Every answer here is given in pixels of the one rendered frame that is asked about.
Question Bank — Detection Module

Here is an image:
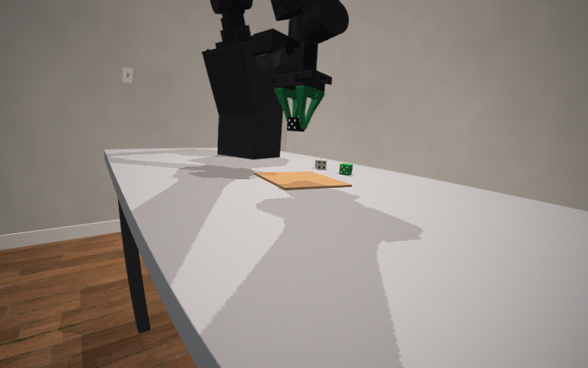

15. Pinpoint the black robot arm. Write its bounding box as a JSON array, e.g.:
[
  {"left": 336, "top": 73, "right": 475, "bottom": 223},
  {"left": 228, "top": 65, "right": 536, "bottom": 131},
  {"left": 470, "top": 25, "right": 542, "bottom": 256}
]
[{"left": 210, "top": 0, "right": 349, "bottom": 74}]

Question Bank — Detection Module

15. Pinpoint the white die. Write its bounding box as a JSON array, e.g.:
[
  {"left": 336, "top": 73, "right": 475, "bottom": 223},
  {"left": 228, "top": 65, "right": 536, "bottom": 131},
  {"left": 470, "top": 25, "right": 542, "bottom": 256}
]
[{"left": 315, "top": 159, "right": 326, "bottom": 170}]

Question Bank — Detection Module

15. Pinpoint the green die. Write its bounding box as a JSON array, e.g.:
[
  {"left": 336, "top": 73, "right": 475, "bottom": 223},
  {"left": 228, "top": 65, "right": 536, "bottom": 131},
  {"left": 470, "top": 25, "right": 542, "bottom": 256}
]
[{"left": 339, "top": 163, "right": 353, "bottom": 175}]

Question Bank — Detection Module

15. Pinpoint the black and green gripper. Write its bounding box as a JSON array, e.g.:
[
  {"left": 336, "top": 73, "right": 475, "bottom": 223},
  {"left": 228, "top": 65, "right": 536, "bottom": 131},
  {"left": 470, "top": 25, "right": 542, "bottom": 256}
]
[{"left": 270, "top": 49, "right": 332, "bottom": 129}]

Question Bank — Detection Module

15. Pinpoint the black die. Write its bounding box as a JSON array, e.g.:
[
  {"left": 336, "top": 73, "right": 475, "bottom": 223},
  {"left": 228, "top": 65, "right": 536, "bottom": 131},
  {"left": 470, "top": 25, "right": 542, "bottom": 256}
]
[{"left": 287, "top": 117, "right": 304, "bottom": 132}]

